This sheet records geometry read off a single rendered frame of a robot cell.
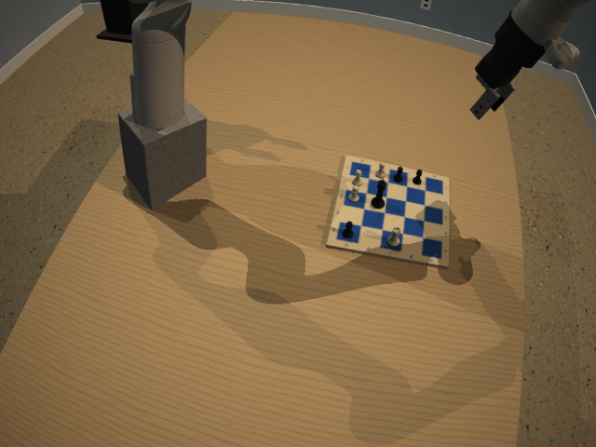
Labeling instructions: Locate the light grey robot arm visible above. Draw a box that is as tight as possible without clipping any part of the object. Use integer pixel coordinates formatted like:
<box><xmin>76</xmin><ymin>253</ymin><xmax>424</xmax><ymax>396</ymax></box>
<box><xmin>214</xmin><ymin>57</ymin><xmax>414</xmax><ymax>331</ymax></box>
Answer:
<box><xmin>128</xmin><ymin>0</ymin><xmax>591</xmax><ymax>129</ymax></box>

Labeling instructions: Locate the white pawn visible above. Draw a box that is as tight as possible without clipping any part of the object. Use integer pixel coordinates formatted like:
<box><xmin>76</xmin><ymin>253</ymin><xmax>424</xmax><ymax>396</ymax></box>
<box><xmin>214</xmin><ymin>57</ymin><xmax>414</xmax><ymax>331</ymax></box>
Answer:
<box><xmin>349</xmin><ymin>185</ymin><xmax>359</xmax><ymax>202</ymax></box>
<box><xmin>375</xmin><ymin>162</ymin><xmax>386</xmax><ymax>178</ymax></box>
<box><xmin>352</xmin><ymin>169</ymin><xmax>362</xmax><ymax>186</ymax></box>

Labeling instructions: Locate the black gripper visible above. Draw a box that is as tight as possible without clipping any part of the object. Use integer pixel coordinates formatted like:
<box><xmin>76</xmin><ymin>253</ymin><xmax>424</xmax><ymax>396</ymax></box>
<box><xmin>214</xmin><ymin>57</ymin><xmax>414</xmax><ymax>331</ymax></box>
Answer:
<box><xmin>470</xmin><ymin>0</ymin><xmax>579</xmax><ymax>120</ymax></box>

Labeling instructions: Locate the white chess rook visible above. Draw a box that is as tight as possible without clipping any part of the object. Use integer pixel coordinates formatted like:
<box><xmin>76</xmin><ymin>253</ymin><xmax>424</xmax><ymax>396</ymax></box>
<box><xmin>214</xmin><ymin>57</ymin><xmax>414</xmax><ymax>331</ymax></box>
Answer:
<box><xmin>387</xmin><ymin>226</ymin><xmax>400</xmax><ymax>247</ymax></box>

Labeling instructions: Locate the blue and cream chessboard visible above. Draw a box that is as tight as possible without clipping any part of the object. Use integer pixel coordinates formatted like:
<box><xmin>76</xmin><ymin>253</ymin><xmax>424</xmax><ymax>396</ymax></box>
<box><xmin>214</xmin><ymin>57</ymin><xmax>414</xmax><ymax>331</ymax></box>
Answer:
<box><xmin>326</xmin><ymin>156</ymin><xmax>450</xmax><ymax>268</ymax></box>

